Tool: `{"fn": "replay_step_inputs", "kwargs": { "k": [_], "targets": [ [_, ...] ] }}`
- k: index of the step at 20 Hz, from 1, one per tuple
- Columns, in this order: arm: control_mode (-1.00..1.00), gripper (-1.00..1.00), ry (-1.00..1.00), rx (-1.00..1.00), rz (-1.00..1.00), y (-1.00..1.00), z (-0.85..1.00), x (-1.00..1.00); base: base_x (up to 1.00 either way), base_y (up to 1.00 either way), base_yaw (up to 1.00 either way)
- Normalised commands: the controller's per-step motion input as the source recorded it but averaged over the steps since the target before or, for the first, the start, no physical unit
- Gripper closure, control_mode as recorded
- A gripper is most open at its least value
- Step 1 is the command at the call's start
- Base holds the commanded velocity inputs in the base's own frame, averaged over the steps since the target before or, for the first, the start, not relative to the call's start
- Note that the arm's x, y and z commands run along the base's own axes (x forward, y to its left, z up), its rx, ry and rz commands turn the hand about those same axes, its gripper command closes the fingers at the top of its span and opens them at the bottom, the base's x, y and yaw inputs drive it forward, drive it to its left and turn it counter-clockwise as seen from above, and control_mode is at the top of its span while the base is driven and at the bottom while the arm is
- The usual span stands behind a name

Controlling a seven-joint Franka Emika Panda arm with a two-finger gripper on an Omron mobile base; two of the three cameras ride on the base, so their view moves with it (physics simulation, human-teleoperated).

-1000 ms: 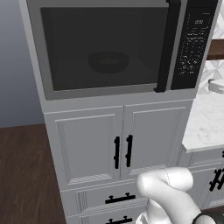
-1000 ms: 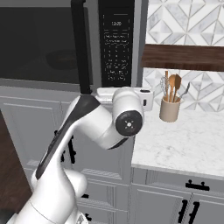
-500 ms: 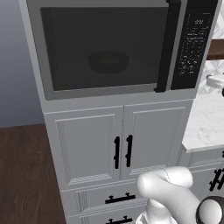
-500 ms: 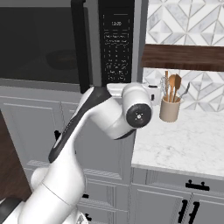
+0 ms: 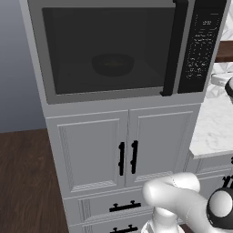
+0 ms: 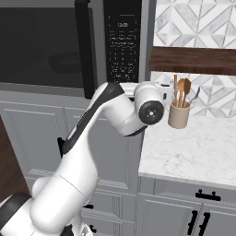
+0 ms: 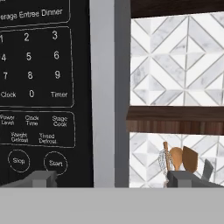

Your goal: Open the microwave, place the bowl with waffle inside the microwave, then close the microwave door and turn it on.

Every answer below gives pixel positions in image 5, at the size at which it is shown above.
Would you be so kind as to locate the brown wooden shelf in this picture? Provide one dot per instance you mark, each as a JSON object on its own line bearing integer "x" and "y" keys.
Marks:
{"x": 225, "y": 51}

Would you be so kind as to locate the grey microwave oven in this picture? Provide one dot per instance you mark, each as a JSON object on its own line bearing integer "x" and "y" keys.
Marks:
{"x": 200, "y": 97}

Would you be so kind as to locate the white cupboard door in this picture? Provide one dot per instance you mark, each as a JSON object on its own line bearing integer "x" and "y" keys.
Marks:
{"x": 88, "y": 151}
{"x": 164, "y": 142}
{"x": 212, "y": 183}

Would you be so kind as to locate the white drawer front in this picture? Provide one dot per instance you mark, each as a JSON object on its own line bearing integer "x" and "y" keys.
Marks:
{"x": 91, "y": 206}
{"x": 97, "y": 226}
{"x": 212, "y": 165}

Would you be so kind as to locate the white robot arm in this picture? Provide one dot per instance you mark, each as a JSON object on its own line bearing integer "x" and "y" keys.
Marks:
{"x": 179, "y": 194}

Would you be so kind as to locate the dark bowl with waffle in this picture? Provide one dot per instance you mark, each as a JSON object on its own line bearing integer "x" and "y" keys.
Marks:
{"x": 113, "y": 64}

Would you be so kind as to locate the dark glass microwave door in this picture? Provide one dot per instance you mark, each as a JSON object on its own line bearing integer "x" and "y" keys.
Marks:
{"x": 75, "y": 45}

